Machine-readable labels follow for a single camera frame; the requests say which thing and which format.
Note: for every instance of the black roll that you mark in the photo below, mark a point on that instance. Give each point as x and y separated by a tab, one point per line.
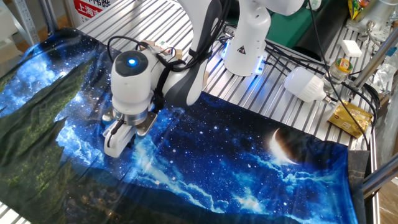
323	31

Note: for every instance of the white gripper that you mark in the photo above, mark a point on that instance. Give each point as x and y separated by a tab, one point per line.
116	141

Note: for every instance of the perforated metal shelf upright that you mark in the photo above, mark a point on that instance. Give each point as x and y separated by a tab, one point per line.
26	18

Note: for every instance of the silver wrist bracket blue knobs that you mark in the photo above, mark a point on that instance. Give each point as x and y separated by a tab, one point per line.
147	123

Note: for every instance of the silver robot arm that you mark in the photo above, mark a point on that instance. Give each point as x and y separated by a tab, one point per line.
381	12

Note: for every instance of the aluminium frame bar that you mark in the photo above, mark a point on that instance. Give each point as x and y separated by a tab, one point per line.
376	57
381	179

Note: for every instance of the red white sign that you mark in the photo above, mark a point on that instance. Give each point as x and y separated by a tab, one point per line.
87	9

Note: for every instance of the glass jar yellow lid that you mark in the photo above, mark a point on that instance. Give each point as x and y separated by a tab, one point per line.
339	73

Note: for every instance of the medium wooden block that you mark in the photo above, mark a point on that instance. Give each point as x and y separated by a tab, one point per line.
147	43

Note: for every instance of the gold foil packet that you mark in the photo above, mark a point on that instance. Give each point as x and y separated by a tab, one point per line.
349	118

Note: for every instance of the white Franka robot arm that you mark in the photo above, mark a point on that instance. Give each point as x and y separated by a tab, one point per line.
130	87

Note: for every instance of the Rubik's cube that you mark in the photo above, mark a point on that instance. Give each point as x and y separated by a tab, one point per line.
164	46

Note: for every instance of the white LED light bulb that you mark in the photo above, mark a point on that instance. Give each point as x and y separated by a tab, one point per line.
303	84

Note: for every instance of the white rectangular block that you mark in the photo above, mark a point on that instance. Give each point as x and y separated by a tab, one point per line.
351	48

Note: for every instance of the clear plastic bag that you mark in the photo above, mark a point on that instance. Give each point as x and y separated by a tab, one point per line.
385	76

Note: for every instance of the yellow snack packet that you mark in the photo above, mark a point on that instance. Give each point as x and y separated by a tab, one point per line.
354	9

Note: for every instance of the galaxy print cloth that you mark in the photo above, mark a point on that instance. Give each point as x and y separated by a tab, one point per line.
233	168

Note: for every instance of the green mat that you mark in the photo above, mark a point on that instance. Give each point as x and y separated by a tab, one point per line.
286	28

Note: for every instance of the large wooden cube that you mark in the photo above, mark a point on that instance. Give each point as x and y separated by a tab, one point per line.
205	77

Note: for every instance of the small wooden block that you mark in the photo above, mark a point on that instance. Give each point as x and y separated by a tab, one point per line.
178	53

